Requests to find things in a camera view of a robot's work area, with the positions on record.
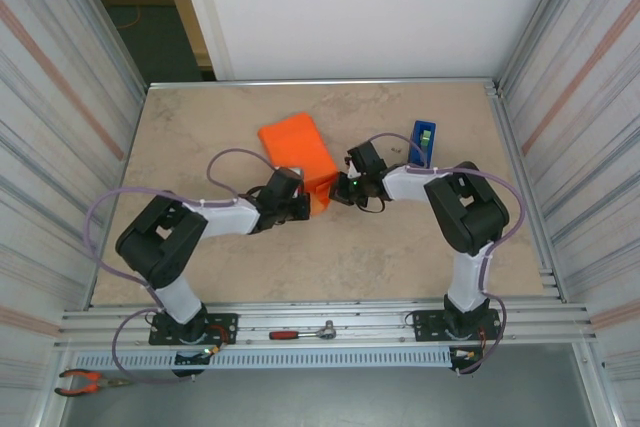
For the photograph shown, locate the orange cloth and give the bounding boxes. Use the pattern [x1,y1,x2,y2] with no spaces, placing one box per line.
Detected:
[257,111,339,216]

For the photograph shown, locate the blue tape dispenser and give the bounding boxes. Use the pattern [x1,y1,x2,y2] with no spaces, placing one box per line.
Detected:
[405,119,439,171]

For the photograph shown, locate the aluminium rear frame rail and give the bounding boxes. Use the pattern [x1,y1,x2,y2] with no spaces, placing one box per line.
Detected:
[146,77,500,94]

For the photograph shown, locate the red handled ratchet wrench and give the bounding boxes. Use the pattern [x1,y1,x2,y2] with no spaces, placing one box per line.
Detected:
[268,319,341,342]

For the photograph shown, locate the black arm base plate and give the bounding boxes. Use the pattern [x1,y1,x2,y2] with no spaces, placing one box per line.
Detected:
[412,308,502,344]
[148,312,240,347]

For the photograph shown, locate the grey slotted cable duct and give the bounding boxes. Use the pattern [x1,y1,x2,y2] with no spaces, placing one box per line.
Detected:
[73,346,454,371]

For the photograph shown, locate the white door frame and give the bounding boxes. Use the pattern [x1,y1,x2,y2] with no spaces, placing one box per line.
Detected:
[172,0,236,82]

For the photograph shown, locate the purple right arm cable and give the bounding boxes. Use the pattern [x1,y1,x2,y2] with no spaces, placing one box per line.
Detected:
[366,132,526,377]

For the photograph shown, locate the aluminium side frame rail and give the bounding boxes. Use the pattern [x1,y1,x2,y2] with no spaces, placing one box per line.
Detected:
[482,77,569,304]

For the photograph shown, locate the aluminium corner post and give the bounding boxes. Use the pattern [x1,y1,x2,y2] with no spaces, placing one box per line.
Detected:
[54,0,151,94]
[497,0,601,96]

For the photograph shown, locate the orange floor cable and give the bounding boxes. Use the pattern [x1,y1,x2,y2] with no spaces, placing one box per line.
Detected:
[115,4,143,32]

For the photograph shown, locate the orange handled pliers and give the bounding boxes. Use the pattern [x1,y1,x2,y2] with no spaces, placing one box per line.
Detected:
[53,368,135,397]

